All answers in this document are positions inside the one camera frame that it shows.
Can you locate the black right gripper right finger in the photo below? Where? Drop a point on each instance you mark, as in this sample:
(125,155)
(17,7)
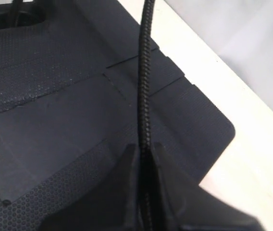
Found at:
(185,206)

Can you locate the white backdrop curtain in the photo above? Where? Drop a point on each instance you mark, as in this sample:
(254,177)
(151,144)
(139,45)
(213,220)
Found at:
(240,32)

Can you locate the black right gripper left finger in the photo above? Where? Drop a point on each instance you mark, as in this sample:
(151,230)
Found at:
(110,206)

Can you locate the black plastic carrying case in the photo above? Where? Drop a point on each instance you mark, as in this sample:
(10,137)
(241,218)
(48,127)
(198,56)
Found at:
(79,81)

